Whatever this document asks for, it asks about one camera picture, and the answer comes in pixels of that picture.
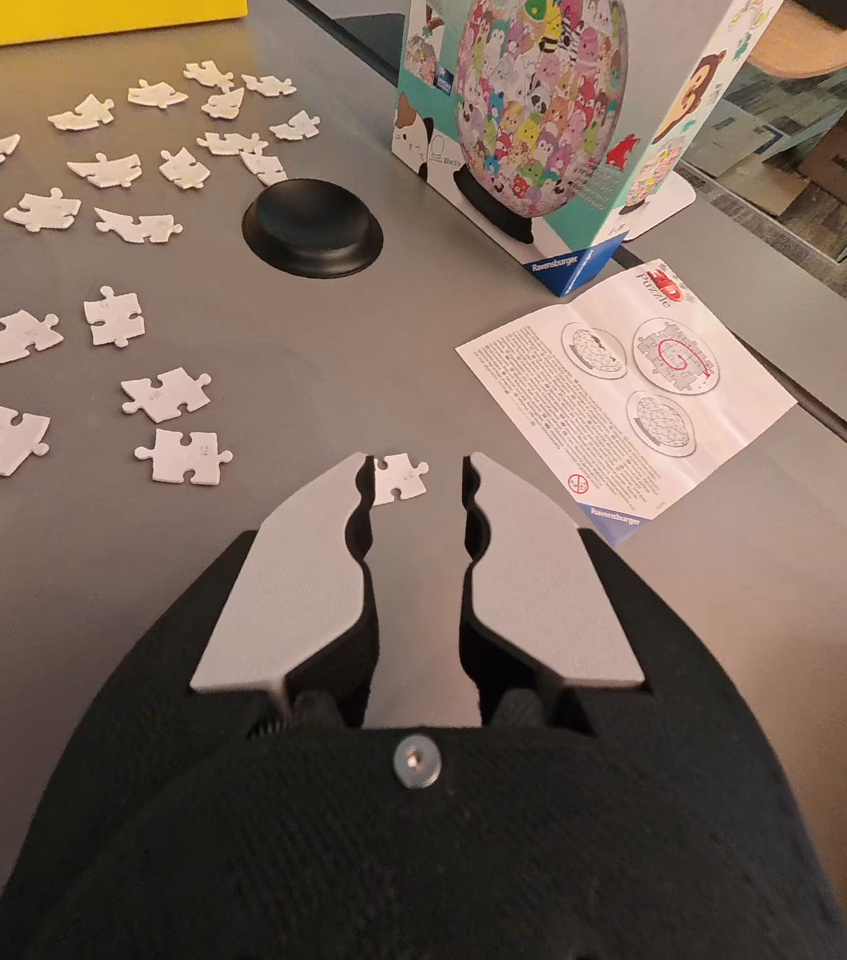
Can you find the black round ball stand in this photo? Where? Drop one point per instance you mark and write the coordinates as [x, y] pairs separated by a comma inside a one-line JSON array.
[[311, 225]]

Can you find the white instruction leaflet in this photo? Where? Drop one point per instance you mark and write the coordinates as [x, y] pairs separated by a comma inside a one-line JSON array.
[[619, 405]]

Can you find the white puzzle piece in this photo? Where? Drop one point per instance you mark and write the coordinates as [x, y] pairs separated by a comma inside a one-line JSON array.
[[398, 477]]

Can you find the colourful puzzle box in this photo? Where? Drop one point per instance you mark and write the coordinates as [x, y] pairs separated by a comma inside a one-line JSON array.
[[544, 90]]

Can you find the scattered loose puzzle pieces group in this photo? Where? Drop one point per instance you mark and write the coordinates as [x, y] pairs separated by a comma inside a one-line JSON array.
[[166, 395]]

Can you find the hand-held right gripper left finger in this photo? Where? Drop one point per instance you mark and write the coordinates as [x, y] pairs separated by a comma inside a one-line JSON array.
[[281, 615]]

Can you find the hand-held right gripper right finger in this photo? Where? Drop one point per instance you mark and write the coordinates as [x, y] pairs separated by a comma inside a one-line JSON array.
[[544, 600]]

